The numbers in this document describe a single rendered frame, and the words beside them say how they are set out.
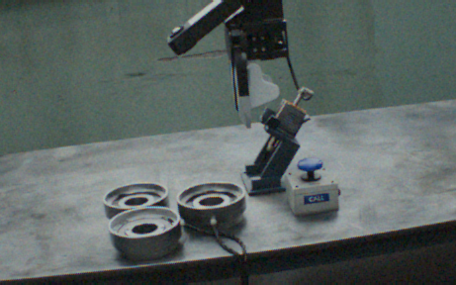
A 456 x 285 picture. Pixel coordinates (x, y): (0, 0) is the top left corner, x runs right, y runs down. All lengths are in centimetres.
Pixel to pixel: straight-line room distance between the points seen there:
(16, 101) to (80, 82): 27
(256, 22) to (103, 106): 176
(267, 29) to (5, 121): 190
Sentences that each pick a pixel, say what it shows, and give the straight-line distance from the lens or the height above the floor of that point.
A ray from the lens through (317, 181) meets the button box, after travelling 110.
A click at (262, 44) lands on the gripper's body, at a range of 100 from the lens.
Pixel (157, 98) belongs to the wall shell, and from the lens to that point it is 270.
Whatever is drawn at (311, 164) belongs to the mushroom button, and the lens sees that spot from 109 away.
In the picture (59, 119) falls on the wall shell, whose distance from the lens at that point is 274.
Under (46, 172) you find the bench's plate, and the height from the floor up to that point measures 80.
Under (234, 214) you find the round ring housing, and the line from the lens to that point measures 106.
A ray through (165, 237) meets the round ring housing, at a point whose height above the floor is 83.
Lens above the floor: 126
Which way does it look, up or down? 19 degrees down
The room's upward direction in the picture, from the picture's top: 6 degrees counter-clockwise
